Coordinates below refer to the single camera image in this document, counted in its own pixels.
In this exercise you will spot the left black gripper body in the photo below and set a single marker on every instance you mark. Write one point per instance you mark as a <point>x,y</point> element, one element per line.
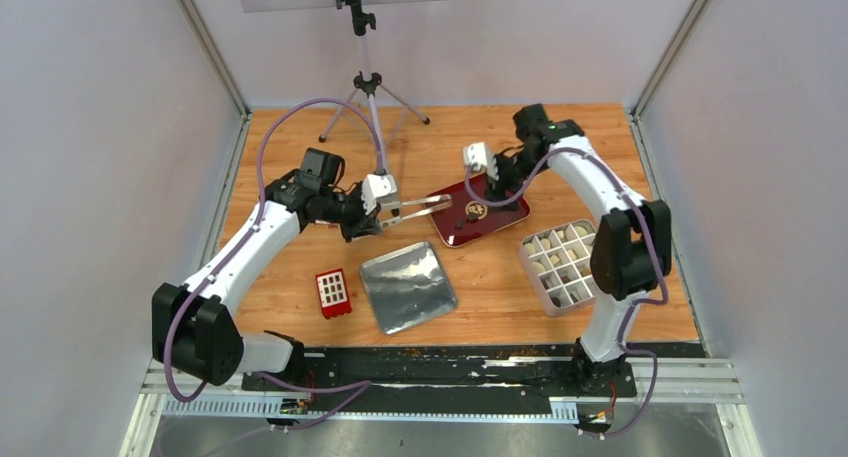
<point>347,210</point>

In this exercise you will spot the grey tripod stand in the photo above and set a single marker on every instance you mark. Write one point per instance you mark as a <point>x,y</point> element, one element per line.
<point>368,82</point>

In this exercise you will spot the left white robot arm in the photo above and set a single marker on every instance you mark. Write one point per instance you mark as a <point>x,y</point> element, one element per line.
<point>193,327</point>

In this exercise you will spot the silver tin lid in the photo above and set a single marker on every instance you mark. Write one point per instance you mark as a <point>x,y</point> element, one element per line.
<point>407,287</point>

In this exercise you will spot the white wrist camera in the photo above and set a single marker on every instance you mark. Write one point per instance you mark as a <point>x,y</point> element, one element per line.
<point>479,158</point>
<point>379,193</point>

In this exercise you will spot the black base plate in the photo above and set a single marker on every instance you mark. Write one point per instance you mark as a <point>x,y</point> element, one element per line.
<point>489,379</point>

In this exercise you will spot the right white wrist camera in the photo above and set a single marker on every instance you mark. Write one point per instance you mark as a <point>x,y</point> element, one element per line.
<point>479,158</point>

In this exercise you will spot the red lacquer tray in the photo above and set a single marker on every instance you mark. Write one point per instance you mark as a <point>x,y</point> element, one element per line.
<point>466,221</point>

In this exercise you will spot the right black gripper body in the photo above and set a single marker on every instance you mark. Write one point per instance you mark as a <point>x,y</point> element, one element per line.
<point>513,172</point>

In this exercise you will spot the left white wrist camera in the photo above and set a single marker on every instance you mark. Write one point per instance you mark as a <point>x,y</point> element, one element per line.
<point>379,193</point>

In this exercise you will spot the red small box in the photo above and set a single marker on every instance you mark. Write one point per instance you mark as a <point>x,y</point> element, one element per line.
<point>333,295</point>

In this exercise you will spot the silver compartment tin box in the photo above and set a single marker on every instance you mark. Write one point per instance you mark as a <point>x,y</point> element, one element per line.
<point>556,262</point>

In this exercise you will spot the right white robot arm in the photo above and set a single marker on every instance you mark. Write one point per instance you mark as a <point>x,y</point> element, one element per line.
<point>631,255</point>

